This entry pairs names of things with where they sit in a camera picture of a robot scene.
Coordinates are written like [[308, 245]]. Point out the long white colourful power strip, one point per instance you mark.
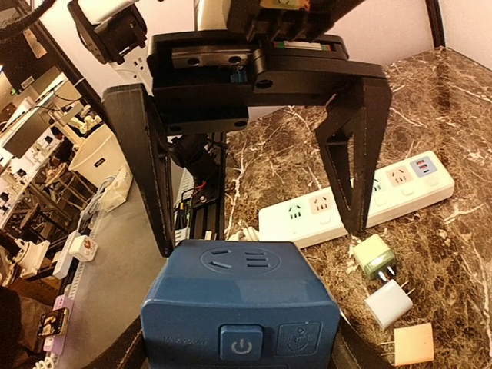
[[398, 189]]

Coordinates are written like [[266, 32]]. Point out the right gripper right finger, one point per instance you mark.
[[352, 351]]

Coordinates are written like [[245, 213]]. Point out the blue cube socket adapter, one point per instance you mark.
[[238, 304]]

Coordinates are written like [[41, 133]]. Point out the black front table rail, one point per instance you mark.
[[200, 207]]

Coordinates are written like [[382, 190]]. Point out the white storage bin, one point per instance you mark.
[[99, 156]]

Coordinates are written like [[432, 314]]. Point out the light blue plug adapter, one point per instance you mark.
[[388, 303]]

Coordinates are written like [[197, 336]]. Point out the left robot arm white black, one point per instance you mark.
[[115, 31]]

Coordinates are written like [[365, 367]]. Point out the white cable long strip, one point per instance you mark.
[[246, 234]]

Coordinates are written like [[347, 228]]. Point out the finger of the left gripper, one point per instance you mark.
[[350, 140], [144, 142]]

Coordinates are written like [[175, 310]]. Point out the pink plug adapter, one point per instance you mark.
[[412, 345]]

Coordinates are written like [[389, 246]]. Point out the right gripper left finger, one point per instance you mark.
[[128, 351]]

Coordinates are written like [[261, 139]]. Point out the right black frame post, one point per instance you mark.
[[436, 23]]

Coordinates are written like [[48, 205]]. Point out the green plug adapter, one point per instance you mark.
[[376, 259]]

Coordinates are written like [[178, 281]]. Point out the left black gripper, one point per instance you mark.
[[205, 82]]

